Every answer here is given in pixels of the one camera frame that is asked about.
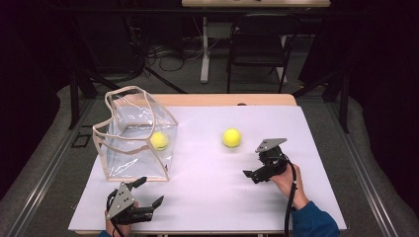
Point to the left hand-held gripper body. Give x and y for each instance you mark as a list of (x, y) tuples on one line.
[(124, 200)]

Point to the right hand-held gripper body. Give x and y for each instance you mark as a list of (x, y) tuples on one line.
[(270, 144)]

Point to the black chair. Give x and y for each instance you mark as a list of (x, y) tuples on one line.
[(260, 49)]

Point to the person's left hand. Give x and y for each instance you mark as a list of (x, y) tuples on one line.
[(116, 229)]

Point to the black metal stand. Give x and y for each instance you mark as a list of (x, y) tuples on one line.
[(344, 98), (74, 98)]

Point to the yellow tennis ball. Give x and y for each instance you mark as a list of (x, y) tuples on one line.
[(232, 137), (159, 141)]

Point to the metal floor rail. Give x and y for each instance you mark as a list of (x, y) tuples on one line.
[(49, 168), (362, 171)]

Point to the transparent bag with beige trim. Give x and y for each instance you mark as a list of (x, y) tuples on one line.
[(138, 144)]

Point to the wooden table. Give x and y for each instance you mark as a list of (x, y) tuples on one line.
[(230, 99)]

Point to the wooden desk with white legs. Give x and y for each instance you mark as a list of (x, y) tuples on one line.
[(205, 59)]

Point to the person's right hand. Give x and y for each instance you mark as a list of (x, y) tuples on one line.
[(286, 182)]

